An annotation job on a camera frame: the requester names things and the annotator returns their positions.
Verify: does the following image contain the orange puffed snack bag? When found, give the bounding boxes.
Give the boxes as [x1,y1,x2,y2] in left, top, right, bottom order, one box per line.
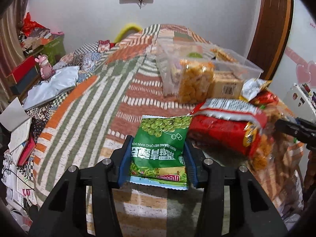
[177,59,215,104]

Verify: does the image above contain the yellow white snack bag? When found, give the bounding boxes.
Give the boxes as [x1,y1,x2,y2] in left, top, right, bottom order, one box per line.
[240,78,271,102]

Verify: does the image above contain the red plastic bag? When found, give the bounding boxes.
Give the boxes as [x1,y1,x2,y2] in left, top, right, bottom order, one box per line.
[21,12,45,36]

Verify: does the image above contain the pink plush toy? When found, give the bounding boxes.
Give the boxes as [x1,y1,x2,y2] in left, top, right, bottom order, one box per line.
[35,55,55,80]

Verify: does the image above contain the patchwork striped bed quilt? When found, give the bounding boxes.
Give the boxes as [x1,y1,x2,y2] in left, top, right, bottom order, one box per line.
[32,24,304,236]

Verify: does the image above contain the tan cracker package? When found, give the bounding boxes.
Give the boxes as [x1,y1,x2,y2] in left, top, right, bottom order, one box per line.
[207,71,244,99]

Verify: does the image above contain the red white barcode snack bag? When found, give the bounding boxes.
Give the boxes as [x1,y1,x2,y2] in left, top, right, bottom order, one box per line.
[187,99,268,158]

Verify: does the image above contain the clear plastic storage bin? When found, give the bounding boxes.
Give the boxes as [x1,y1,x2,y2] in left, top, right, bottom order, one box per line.
[156,39,263,96]

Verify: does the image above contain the green peas snack bag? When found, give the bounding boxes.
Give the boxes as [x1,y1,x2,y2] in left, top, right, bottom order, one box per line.
[130,115,192,190]

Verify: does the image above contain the clear biscuit pack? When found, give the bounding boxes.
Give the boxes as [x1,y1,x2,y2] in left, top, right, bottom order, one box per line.
[210,48,238,63]

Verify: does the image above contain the clear bag orange snacks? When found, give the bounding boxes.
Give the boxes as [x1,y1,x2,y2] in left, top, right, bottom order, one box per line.
[249,104,304,172]

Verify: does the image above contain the white cloth on bed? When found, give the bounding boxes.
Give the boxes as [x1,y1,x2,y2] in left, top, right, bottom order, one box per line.
[23,66,79,110]

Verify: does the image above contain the green jelly cup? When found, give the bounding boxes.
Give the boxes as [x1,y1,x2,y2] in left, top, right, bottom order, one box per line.
[186,52,203,59]

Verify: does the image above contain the yellow curved tube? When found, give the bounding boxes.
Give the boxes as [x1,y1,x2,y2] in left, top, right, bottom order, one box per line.
[113,23,142,43]

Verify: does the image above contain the red shoe box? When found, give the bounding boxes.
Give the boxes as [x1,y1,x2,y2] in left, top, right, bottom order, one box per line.
[7,56,37,86]

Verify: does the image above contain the green storage box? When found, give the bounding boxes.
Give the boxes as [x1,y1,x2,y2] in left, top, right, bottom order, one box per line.
[32,35,66,65]

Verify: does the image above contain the brown wooden door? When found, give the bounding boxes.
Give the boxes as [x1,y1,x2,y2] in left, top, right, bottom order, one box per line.
[247,0,294,80]

